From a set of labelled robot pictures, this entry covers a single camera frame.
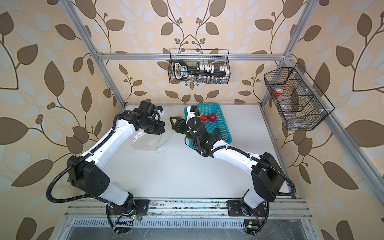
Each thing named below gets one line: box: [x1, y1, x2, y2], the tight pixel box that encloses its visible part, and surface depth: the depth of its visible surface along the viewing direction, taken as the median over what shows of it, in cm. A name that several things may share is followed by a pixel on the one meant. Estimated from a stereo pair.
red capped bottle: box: [273, 87, 288, 102], surface depth 84 cm
